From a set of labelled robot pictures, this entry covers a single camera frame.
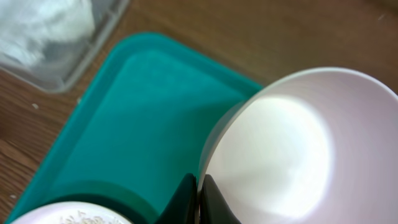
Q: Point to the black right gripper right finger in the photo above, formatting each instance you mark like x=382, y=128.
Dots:
x=213, y=207

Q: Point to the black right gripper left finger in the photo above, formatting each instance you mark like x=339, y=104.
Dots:
x=182, y=205

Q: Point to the pink bowl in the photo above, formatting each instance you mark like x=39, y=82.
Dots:
x=317, y=146

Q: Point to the teal plastic tray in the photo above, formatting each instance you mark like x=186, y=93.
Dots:
x=138, y=129

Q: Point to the white plate with rice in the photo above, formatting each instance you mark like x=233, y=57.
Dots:
x=72, y=213

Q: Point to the clear plastic bin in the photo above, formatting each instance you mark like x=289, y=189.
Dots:
x=50, y=44

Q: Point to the crumpled white tissue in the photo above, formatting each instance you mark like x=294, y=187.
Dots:
x=27, y=27

